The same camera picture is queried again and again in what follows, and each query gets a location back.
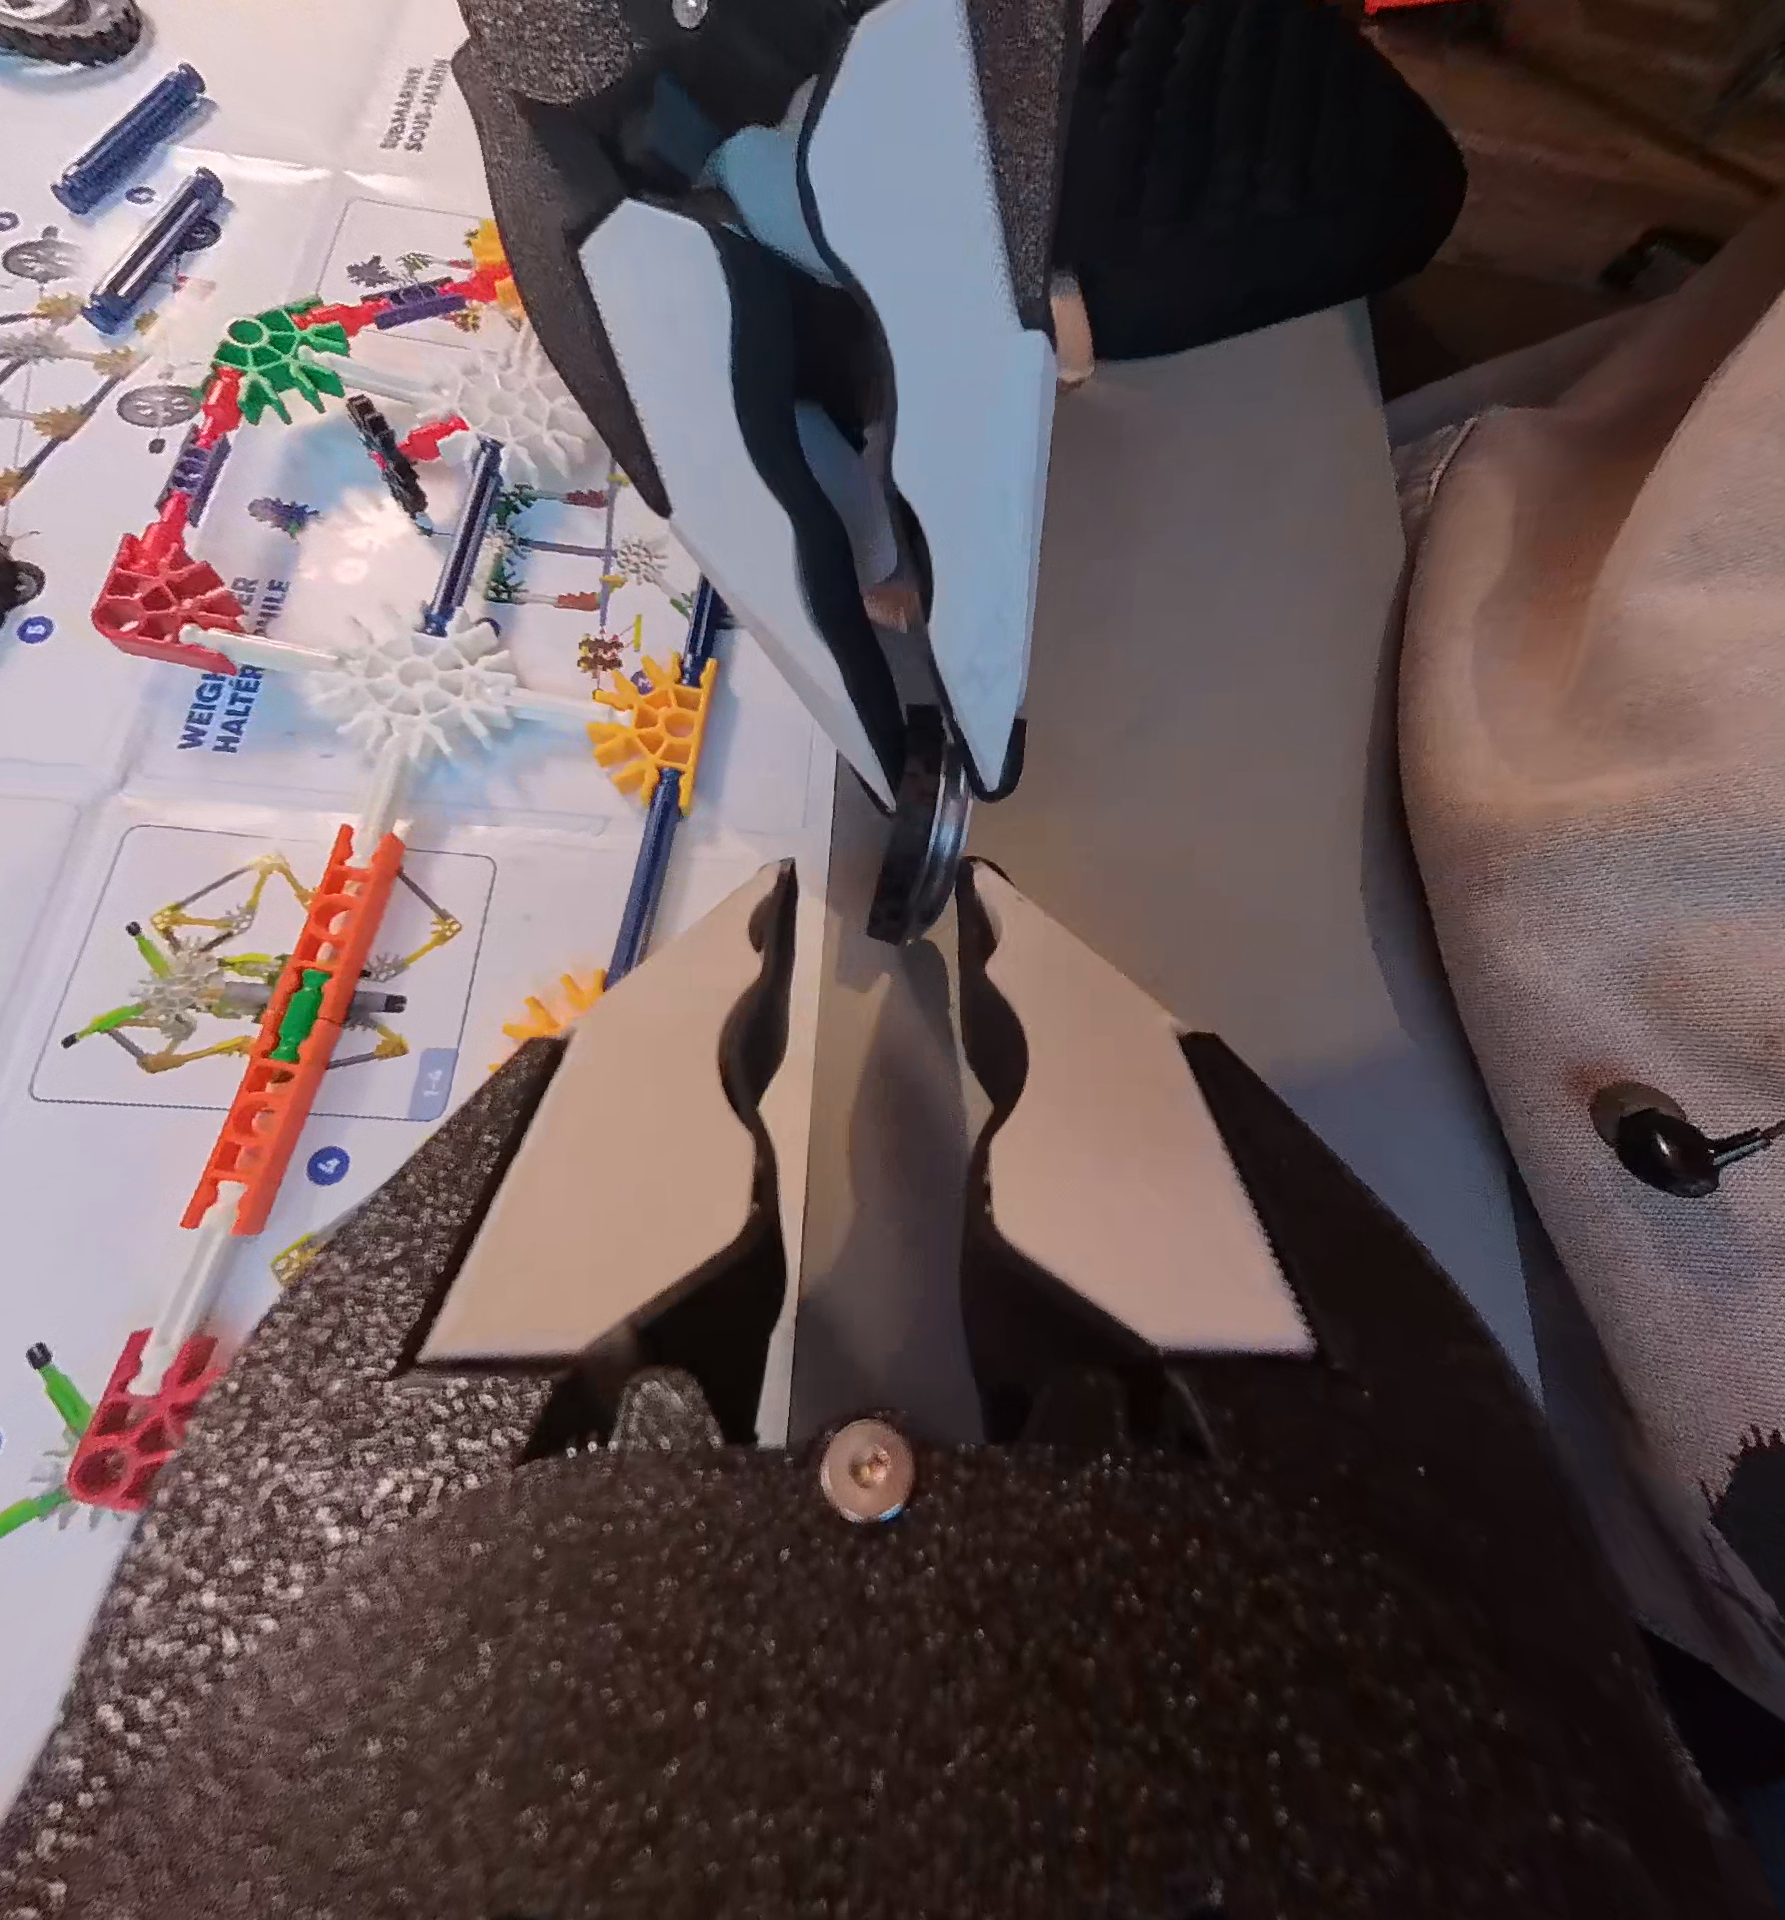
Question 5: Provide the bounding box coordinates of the large fold-out instruction sheet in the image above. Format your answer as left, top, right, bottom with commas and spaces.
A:
0, 0, 836, 1803

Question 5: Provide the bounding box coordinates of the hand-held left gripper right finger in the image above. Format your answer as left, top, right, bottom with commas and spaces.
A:
958, 866, 1320, 1441

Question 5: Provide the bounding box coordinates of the colourful rod and connector model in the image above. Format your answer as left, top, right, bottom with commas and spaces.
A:
0, 225, 729, 1503

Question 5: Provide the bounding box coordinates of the grey desk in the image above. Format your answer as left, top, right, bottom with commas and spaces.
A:
743, 299, 1556, 1441

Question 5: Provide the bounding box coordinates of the grey plastic spoked wheel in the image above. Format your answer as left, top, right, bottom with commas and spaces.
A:
930, 736, 984, 902

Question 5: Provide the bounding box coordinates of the person in beige hoodie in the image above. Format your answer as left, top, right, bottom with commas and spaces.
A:
1396, 180, 1785, 1771

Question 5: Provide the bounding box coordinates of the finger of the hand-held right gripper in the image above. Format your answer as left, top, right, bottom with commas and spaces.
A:
799, 0, 1062, 804
572, 136, 915, 812

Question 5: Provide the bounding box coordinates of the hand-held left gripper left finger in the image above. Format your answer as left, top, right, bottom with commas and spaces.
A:
413, 866, 804, 1441

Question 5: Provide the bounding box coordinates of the thick blue plastic rod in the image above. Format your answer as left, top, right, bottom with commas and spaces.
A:
82, 166, 234, 336

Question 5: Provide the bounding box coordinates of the short blue plastic rod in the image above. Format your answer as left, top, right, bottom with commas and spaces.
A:
54, 68, 211, 211

